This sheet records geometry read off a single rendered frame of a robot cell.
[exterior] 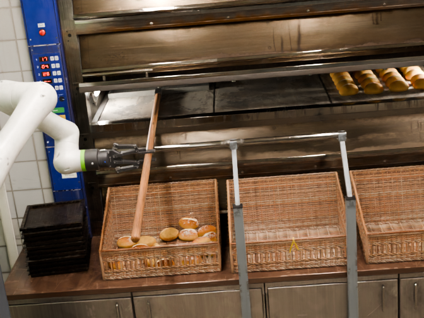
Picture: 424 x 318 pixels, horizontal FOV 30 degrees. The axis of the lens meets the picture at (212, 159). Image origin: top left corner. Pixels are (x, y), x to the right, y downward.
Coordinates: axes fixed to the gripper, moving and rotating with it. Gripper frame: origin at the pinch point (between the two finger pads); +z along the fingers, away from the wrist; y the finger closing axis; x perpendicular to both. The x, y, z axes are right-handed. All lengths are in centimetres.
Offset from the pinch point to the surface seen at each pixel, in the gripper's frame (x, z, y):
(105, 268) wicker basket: -11, -27, 58
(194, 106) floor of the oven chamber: -72, 19, 1
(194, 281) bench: 0, 14, 61
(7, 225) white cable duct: -53, -81, 51
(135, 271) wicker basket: -7, -12, 58
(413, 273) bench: 2, 113, 65
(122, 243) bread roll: -35, -21, 57
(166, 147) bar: -16.2, 7.2, 2.9
